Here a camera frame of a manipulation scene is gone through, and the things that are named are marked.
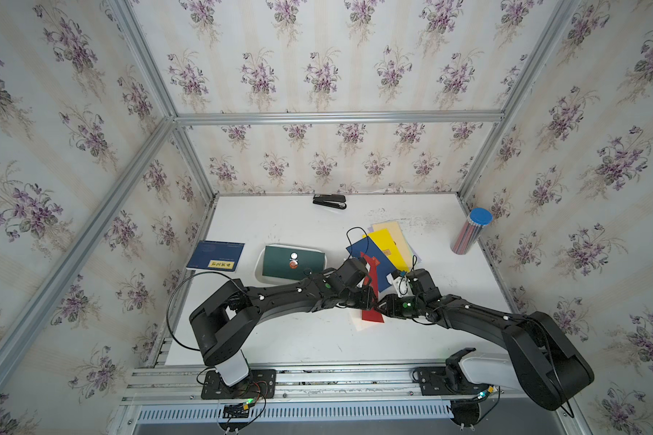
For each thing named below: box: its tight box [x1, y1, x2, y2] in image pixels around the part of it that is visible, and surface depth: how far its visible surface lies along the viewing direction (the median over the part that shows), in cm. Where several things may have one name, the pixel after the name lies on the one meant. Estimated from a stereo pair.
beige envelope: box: [371, 221, 414, 271], surface depth 107 cm
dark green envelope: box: [262, 245, 326, 281], surface depth 95 cm
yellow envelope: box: [362, 228, 410, 273], surface depth 107 cm
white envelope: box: [350, 309, 371, 332], surface depth 85 cm
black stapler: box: [311, 193, 348, 210], surface depth 118 cm
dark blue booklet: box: [185, 239, 246, 272], surface depth 103 cm
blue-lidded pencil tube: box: [449, 207, 495, 255], surface depth 92 cm
